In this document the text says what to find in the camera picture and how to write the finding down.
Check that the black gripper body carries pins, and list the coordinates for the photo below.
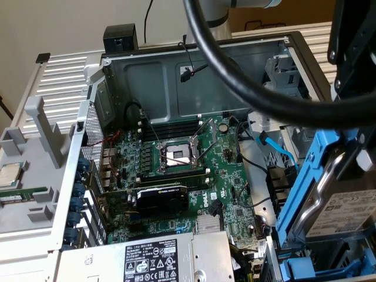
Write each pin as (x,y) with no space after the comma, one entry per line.
(355,35)

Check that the hard disk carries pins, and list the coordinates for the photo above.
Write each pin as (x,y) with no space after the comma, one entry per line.
(337,211)

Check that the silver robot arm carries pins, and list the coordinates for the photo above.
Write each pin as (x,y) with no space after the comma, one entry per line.
(226,17)

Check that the blue plastic disk carrier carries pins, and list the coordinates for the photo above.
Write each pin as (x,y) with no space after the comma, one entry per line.
(296,265)

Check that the brown cardboard box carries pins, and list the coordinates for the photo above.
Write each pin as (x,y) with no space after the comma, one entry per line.
(293,14)

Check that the silver drive cage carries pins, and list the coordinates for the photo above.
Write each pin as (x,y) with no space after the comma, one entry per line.
(282,76)

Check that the blue drive caddies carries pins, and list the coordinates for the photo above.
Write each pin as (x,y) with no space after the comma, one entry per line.
(329,255)

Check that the green motherboard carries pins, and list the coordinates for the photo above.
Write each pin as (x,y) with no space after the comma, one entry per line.
(232,173)

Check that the black RAM slot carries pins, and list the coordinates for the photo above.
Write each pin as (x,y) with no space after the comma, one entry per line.
(194,178)
(176,132)
(176,174)
(173,136)
(198,186)
(196,182)
(176,128)
(176,124)

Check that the silver chipset heat sink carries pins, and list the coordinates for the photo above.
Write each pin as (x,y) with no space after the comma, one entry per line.
(207,224)

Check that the metal locking lever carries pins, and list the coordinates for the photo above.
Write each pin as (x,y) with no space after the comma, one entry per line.
(152,130)
(179,161)

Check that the CPU socket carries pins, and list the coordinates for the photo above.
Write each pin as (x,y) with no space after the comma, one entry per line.
(176,154)

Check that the black graphics card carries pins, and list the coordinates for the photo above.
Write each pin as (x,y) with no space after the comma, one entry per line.
(164,202)

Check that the open PC case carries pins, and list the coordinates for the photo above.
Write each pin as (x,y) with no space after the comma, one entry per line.
(147,88)

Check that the blue expansion slot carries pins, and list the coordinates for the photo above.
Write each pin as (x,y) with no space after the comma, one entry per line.
(135,217)

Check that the black box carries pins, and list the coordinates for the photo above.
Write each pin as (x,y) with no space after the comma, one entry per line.
(120,38)

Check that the silver power supply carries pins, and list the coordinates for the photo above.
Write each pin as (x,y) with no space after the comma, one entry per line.
(117,258)

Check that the dark blue slot latch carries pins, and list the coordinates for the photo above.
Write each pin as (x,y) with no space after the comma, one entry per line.
(71,235)
(83,163)
(76,204)
(73,219)
(79,177)
(78,190)

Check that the grey parts rack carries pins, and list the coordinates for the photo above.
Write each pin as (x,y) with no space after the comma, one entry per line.
(35,182)

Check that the green RAM stick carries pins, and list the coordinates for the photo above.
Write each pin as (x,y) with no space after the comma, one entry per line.
(17,195)

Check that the silver CPU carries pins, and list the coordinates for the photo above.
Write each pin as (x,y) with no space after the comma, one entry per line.
(10,174)

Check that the small black bracket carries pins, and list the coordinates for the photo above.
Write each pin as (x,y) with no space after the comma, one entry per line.
(43,57)

